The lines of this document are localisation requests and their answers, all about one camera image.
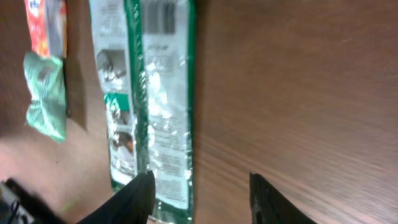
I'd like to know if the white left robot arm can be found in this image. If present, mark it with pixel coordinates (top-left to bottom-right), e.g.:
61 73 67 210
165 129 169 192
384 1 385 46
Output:
1 179 66 224

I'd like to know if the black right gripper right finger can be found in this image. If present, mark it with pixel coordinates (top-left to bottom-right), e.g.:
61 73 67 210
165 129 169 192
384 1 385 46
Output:
249 172 315 224

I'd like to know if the orange small box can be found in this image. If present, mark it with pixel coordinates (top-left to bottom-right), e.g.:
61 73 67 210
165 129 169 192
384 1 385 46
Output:
24 0 67 58

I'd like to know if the green wipes packet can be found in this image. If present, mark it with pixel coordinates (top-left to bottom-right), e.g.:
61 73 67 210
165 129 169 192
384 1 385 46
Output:
89 0 195 223

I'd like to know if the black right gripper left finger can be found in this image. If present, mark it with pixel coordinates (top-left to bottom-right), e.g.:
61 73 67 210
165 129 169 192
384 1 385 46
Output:
78 171 155 224

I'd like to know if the teal small packet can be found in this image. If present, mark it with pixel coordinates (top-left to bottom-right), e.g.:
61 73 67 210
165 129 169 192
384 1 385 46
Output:
23 52 67 142

